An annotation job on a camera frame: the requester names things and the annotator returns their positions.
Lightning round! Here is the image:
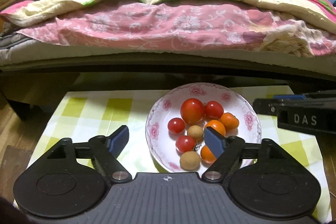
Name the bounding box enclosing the pink floral quilt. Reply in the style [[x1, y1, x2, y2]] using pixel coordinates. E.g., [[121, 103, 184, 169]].
[[16, 0, 336, 58]]

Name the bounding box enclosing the brown longan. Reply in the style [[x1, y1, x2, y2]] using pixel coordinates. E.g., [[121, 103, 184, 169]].
[[187, 126, 205, 142], [180, 151, 201, 171]]

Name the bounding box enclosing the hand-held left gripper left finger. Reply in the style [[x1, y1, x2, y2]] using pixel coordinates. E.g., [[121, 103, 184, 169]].
[[30, 126, 132, 183]]

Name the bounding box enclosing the grey folded blanket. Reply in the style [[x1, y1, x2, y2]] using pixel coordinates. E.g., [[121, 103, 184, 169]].
[[0, 32, 34, 50]]

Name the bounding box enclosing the white plate with pink flowers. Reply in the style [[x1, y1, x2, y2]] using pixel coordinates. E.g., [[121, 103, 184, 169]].
[[145, 83, 262, 173]]

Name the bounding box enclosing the green checked tablecloth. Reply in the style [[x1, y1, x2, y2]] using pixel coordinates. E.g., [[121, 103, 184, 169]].
[[13, 85, 332, 223]]

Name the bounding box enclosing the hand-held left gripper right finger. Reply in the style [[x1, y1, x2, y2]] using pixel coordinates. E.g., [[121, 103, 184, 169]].
[[201, 127, 305, 183]]

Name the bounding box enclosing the large red tomato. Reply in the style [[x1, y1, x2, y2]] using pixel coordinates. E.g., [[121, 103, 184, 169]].
[[180, 98, 206, 125]]

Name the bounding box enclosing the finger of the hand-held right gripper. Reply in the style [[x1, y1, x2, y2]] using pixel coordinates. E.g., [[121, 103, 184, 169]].
[[253, 98, 336, 116], [272, 91, 336, 101]]

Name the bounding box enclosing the small red tomato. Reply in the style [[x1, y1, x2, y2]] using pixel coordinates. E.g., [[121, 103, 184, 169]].
[[175, 135, 196, 153], [205, 101, 224, 119], [167, 118, 185, 134]]

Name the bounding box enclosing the small orange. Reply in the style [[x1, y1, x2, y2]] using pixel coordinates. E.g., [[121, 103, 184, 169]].
[[200, 145, 218, 164], [220, 112, 239, 132], [204, 120, 226, 136]]

